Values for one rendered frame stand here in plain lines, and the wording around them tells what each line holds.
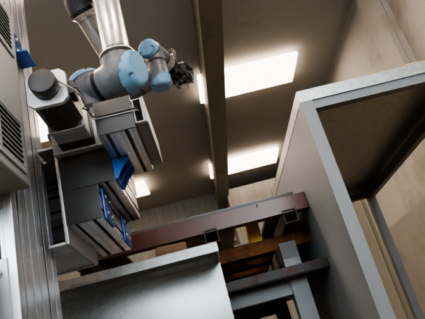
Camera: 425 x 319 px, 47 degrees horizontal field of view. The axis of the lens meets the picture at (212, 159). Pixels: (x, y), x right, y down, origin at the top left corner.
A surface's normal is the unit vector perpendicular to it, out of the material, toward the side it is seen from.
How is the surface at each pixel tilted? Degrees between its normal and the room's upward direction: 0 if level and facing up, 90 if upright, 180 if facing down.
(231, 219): 90
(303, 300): 90
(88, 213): 90
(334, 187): 90
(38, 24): 180
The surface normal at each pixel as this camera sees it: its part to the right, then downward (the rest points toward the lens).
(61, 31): 0.25, 0.89
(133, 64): 0.88, -0.26
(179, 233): -0.04, -0.39
